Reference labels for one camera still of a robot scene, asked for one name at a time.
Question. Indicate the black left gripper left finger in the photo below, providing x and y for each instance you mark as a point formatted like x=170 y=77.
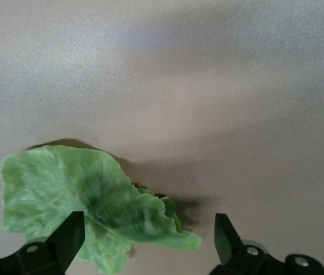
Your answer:
x=67 y=243

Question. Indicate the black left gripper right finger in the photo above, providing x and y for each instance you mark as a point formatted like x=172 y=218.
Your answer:
x=226 y=246

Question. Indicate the green lettuce leaf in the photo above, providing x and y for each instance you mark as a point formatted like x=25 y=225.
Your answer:
x=64 y=186

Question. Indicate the brown table cover sheet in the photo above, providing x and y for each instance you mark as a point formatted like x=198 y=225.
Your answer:
x=207 y=86

